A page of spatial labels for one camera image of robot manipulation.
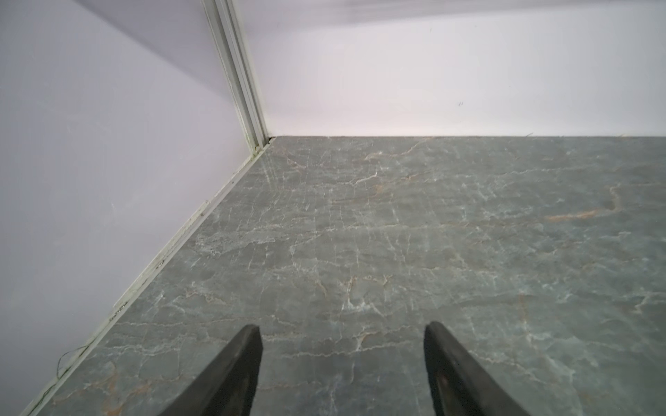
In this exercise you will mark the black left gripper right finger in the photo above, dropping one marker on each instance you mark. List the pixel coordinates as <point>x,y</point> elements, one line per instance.
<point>458,384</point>

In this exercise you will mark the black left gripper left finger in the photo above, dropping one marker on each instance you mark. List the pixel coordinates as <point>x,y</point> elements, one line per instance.
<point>228,384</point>

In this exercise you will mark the left aluminium frame post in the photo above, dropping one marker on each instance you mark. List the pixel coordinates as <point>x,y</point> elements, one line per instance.
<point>228,34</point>

